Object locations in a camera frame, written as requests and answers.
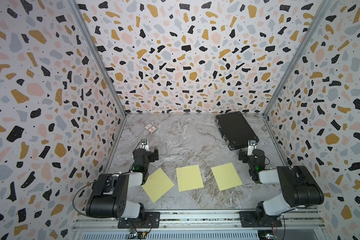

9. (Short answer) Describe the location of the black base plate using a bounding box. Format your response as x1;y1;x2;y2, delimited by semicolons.
118;212;161;229
239;211;282;228

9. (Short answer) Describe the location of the black hard case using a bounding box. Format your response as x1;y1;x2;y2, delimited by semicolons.
216;112;259;151

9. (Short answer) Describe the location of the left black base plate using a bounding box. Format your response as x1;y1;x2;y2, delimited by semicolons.
118;212;161;229

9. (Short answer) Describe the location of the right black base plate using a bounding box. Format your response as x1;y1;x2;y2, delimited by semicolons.
239;211;282;228

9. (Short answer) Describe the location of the yellow square paper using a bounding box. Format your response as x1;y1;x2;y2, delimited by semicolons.
176;165;204;192
212;163;243;191
142;169;175;203

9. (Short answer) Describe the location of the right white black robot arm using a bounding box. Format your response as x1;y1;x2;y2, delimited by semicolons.
239;149;324;220

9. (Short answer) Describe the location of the small pink white card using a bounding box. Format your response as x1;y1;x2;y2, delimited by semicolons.
145;124;157;133

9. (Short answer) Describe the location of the aluminium mounting rail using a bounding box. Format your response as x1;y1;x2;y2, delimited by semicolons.
70;209;331;240

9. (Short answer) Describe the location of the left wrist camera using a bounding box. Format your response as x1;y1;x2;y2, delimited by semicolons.
139;139;149;151

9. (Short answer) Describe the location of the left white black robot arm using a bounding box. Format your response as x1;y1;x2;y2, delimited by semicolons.
72;145;159;220

